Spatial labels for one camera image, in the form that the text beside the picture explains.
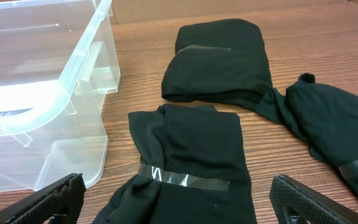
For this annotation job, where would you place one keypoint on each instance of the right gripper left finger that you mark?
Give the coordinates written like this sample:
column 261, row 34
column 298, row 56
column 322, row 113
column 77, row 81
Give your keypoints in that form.
column 59, row 203

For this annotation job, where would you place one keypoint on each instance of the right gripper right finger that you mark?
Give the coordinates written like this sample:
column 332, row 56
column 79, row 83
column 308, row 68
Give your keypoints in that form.
column 295, row 203

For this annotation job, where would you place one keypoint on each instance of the black cloth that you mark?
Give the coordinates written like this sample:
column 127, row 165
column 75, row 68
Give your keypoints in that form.
column 223, row 62
column 192, row 170
column 329, row 118

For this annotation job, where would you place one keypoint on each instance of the clear plastic storage bin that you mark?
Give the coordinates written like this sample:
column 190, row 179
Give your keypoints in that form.
column 58, row 62

